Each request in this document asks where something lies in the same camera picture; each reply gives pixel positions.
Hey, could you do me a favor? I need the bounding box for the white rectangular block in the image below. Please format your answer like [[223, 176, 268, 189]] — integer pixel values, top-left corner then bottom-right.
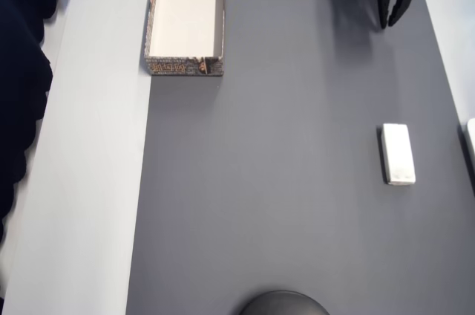
[[381, 123, 417, 186]]

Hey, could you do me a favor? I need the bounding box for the patterned open cardboard box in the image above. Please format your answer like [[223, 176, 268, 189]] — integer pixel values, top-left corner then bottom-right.
[[143, 0, 227, 78]]

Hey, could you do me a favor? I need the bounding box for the grey desk mat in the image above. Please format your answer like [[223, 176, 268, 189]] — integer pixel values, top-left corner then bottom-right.
[[124, 0, 475, 315]]

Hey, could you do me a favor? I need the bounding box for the dark blue curtain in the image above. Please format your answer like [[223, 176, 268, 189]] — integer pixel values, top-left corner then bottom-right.
[[0, 0, 85, 293]]

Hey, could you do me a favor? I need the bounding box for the black round-base camera stand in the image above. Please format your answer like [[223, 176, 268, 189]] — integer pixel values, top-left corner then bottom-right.
[[237, 290, 331, 315]]

